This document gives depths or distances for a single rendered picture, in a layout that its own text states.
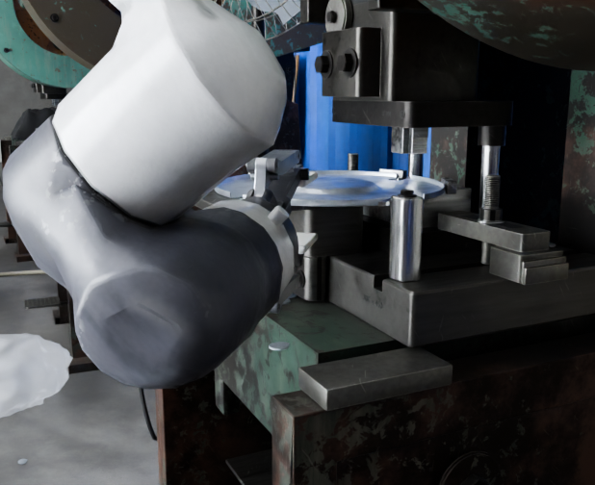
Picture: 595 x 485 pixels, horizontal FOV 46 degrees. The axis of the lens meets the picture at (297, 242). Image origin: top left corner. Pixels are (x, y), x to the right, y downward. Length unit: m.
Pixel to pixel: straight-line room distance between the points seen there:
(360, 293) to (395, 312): 0.07
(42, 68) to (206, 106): 3.49
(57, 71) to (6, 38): 0.28
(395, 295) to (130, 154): 0.42
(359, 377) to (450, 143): 0.59
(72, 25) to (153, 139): 1.76
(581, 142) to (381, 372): 0.44
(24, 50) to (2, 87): 3.56
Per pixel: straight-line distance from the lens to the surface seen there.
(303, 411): 0.65
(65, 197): 0.40
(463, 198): 0.92
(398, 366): 0.69
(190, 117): 0.37
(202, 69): 0.36
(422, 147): 0.93
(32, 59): 3.84
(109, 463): 1.88
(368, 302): 0.79
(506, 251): 0.78
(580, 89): 0.97
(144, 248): 0.37
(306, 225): 0.84
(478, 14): 0.58
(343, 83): 0.88
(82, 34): 2.13
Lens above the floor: 0.90
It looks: 12 degrees down
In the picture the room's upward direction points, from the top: straight up
